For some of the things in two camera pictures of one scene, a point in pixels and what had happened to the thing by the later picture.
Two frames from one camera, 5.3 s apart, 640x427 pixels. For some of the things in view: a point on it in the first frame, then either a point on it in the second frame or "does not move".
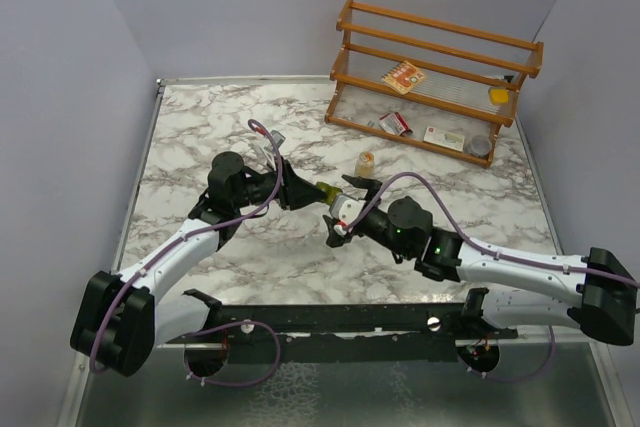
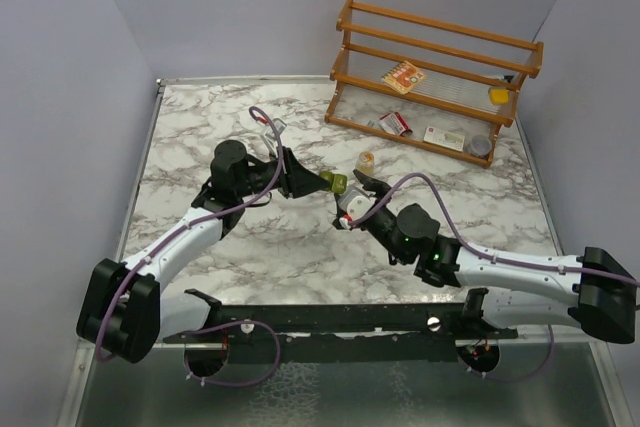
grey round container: (480, 145) does not move
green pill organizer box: (330, 191) → (337, 182)
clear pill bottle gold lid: (365, 165) does not move
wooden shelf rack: (446, 89) does not move
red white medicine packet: (395, 124) does not move
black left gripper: (294, 191) → (296, 180)
